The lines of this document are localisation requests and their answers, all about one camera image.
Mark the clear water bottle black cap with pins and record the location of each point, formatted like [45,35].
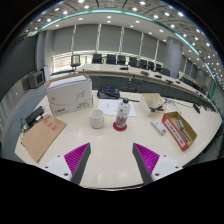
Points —
[122,115]

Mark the grey cabinet on floor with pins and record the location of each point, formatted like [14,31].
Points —
[35,80]

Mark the flat round red coaster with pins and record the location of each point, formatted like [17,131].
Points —
[116,129]

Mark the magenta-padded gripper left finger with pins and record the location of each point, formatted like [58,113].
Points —
[60,165]

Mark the white mug with yellow print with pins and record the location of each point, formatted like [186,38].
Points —
[96,119]

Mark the black desk phone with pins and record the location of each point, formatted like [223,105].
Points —
[108,93]

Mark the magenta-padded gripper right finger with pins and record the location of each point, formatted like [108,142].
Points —
[163,165]

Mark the group of ceiling lights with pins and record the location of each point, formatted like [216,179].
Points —
[142,3]

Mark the small white oblong box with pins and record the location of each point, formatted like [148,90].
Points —
[158,127]

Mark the small grey-green case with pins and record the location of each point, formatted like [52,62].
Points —
[180,124]

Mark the white paper carton box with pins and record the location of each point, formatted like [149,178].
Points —
[68,98]

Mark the row of black office chairs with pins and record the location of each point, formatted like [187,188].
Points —
[121,60]

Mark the white printed paper sheet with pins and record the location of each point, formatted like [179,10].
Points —
[108,108]

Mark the white divided organizer box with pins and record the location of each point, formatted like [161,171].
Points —
[148,100]

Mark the brown paper envelope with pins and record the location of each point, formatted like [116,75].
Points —
[41,138]

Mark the long curved conference desk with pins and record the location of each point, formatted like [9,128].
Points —
[110,71]

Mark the open cardboard box red edge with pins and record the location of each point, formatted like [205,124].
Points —
[175,131]

